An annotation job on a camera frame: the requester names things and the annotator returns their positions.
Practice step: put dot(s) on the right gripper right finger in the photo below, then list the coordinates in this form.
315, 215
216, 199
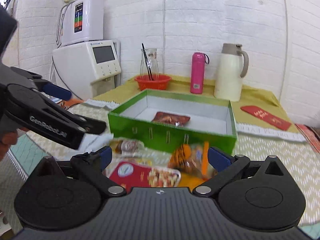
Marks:
228, 170

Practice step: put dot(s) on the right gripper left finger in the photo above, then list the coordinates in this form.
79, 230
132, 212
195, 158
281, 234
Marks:
91, 166

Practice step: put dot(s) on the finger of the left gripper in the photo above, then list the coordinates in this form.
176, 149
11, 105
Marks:
91, 126
43, 85

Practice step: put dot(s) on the orange peanut snack bag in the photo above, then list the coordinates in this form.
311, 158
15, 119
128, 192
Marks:
193, 159

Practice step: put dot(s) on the red nut mix packet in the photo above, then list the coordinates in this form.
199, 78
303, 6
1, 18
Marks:
129, 175

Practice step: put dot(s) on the left human hand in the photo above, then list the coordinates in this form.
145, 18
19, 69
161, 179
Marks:
9, 139

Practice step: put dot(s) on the small brown snack packet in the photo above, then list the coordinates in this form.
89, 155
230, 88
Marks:
126, 146

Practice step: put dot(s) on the green cardboard box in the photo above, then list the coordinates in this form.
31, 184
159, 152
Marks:
211, 120

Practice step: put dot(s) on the white water dispenser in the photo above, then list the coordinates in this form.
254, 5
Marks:
88, 69

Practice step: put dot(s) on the red envelope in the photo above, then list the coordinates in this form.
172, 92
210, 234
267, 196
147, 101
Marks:
267, 117

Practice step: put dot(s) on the chevron patterned table mat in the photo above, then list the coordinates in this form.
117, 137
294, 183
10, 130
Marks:
299, 159

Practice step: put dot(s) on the dark red snack packet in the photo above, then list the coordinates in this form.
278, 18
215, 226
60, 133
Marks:
171, 119

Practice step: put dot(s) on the white water purifier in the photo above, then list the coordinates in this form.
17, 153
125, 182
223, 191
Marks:
83, 21

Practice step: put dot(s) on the black straw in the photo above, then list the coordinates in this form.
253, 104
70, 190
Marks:
147, 63

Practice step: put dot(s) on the red plastic basket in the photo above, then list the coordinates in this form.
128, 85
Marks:
160, 82

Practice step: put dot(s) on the yellow tablecloth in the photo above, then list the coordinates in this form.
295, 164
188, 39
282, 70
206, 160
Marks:
250, 96

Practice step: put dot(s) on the white thermos jug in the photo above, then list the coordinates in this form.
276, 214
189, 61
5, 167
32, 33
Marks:
232, 69

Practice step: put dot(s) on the glass carafe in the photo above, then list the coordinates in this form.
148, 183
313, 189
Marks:
152, 58

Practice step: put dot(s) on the pink thermos bottle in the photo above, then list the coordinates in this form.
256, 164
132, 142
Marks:
198, 63

